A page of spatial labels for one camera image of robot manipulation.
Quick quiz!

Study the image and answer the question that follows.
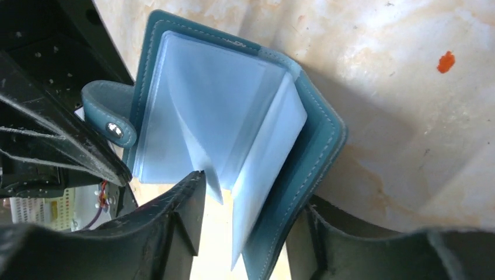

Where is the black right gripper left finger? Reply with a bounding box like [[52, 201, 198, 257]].
[[1, 171, 206, 279]]

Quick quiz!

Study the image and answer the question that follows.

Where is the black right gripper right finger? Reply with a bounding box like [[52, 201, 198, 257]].
[[286, 196, 494, 279]]

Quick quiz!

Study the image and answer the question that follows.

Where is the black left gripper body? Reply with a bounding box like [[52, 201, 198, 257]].
[[1, 1, 113, 198]]

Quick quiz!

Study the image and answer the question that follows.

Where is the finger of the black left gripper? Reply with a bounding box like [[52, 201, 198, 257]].
[[58, 0, 134, 85], [1, 51, 131, 186]]

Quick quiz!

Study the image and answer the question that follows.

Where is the teal card holder wallet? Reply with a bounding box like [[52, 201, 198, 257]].
[[81, 10, 347, 279]]

